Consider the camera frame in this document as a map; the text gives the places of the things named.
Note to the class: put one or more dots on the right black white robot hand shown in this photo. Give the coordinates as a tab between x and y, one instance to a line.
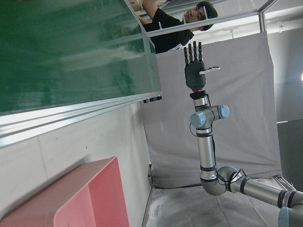
195	75

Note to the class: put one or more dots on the right grey UR5e robot arm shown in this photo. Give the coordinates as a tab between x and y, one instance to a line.
206	146

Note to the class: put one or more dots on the pink plastic basket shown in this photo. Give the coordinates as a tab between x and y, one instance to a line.
101	194

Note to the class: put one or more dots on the grey fabric curtain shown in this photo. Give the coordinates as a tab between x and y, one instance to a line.
236	94

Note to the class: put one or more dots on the grey conveyor end roller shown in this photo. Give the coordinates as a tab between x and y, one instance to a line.
152	99

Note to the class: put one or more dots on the person in black shirt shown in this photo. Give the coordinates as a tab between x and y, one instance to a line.
170	26

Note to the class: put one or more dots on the dark grey partition panel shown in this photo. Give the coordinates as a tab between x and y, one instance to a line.
291	151

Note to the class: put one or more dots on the green conveyor belt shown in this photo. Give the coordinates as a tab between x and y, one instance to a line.
71	116
59	59

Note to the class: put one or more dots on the grey floor sheet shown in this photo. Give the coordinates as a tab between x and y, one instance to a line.
177	205

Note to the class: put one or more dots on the aluminium cage frame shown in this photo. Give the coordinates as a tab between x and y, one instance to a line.
225	20

